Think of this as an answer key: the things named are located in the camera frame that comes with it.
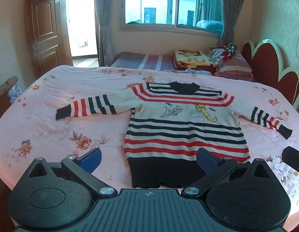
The wooden chair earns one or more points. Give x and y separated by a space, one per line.
4 87

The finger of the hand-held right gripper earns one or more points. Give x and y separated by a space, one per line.
294 158

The striped pillow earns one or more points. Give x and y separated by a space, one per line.
234 66

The pink floral blanket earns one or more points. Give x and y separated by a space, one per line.
55 130

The grey curtain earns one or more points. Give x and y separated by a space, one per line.
108 21
232 12

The red scalloped headboard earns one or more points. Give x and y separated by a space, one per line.
270 65

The light blue garment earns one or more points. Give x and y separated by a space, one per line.
188 71

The striped bed sheet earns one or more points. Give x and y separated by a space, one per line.
144 61

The brown wooden door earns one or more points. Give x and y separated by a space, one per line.
45 33

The pale blue cloth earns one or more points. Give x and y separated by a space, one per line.
15 94

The teal quilt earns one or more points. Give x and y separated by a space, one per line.
209 25

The folded printed blanket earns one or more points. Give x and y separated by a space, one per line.
193 59

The sliding glass window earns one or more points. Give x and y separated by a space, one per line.
164 4

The colourful red cloth bundle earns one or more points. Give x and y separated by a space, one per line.
229 48

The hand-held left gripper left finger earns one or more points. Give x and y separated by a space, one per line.
91 160

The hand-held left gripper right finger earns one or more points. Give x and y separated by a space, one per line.
207 160

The striped knit sweater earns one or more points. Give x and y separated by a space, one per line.
178 130

